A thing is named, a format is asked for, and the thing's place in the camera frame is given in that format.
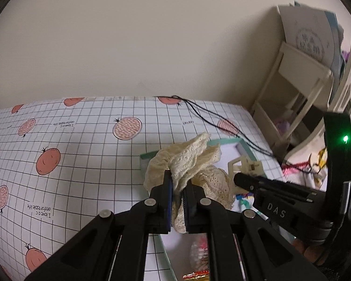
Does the grid printed tablecloth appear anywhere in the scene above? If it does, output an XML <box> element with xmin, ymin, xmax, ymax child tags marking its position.
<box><xmin>0</xmin><ymin>96</ymin><xmax>281</xmax><ymax>281</ymax></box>

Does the stack of papers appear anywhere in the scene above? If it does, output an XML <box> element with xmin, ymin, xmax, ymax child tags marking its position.
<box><xmin>277</xmin><ymin>0</ymin><xmax>344</xmax><ymax>68</ymax></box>

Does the cream wooden rack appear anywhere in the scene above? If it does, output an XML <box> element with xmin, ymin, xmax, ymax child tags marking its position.
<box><xmin>250</xmin><ymin>42</ymin><xmax>334</xmax><ymax>160</ymax></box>

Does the green plastic hair clip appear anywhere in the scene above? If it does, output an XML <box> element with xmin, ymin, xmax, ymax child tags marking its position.
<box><xmin>236</xmin><ymin>197</ymin><xmax>252</xmax><ymax>210</ymax></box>

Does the black cable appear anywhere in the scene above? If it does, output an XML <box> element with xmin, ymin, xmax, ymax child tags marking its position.
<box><xmin>155</xmin><ymin>95</ymin><xmax>277</xmax><ymax>156</ymax></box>

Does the cream hair claw clip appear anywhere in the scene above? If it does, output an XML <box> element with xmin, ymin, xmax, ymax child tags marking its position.
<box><xmin>227</xmin><ymin>156</ymin><xmax>265</xmax><ymax>182</ymax></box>

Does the yellow shiny trinket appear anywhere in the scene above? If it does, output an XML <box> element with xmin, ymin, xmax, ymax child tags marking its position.
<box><xmin>308</xmin><ymin>148</ymin><xmax>329</xmax><ymax>170</ymax></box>

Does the pink knitted cloth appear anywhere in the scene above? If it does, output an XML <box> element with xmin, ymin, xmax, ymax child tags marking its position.
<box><xmin>281</xmin><ymin>160</ymin><xmax>328</xmax><ymax>182</ymax></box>

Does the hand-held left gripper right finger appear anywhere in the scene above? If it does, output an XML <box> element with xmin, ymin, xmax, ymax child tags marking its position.
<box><xmin>183</xmin><ymin>180</ymin><xmax>331</xmax><ymax>281</ymax></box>

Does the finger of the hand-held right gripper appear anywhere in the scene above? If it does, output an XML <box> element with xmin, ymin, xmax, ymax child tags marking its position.
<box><xmin>234</xmin><ymin>173</ymin><xmax>319</xmax><ymax>203</ymax></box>

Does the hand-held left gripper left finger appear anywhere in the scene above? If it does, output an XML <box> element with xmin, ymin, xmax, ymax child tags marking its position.
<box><xmin>23</xmin><ymin>170</ymin><xmax>173</xmax><ymax>281</ymax></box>

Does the teal rimmed white box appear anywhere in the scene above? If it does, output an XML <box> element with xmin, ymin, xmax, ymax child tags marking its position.
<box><xmin>140</xmin><ymin>139</ymin><xmax>283</xmax><ymax>281</ymax></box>

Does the purple soft item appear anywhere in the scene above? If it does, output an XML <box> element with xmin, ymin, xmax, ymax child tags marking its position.
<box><xmin>274</xmin><ymin>118</ymin><xmax>291</xmax><ymax>136</ymax></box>

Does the person's right hand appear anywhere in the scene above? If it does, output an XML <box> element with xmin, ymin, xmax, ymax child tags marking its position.
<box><xmin>292</xmin><ymin>237</ymin><xmax>318</xmax><ymax>263</ymax></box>

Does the cream lace scrunchie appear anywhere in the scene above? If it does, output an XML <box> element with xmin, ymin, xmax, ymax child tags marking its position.
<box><xmin>172</xmin><ymin>165</ymin><xmax>237</xmax><ymax>235</ymax></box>
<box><xmin>143</xmin><ymin>132</ymin><xmax>222</xmax><ymax>195</ymax></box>

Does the yellow snack packet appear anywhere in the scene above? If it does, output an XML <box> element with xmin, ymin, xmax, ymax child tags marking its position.
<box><xmin>183</xmin><ymin>272</ymin><xmax>211</xmax><ymax>281</ymax></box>

